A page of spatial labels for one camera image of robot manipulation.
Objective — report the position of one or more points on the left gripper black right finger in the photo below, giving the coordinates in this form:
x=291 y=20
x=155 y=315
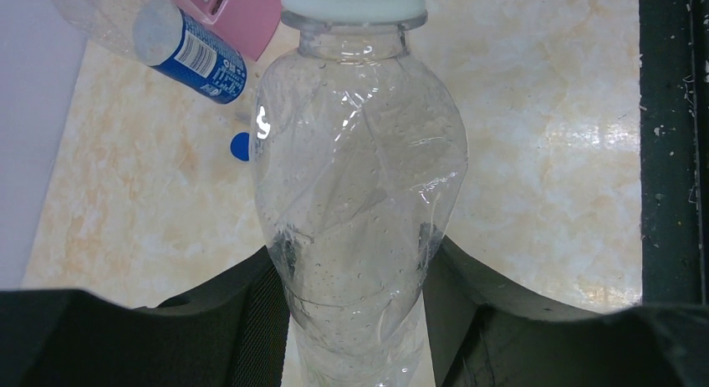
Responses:
x=486 y=330

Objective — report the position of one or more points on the clear bottle white cap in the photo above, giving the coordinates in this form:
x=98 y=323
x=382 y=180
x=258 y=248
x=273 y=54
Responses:
x=358 y=155

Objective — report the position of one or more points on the white blue bottle cap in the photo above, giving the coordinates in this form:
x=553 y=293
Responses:
x=356 y=11

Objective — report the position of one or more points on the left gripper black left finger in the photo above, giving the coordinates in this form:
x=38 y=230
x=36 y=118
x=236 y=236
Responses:
x=229 y=331

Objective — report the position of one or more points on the clear bottle blue label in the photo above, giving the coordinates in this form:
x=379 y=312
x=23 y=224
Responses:
x=163 y=37

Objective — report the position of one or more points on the pink metronome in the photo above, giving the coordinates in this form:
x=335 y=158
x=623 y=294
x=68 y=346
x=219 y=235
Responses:
x=246 y=25

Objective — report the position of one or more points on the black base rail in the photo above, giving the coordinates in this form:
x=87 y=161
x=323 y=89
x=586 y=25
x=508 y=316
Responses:
x=674 y=150

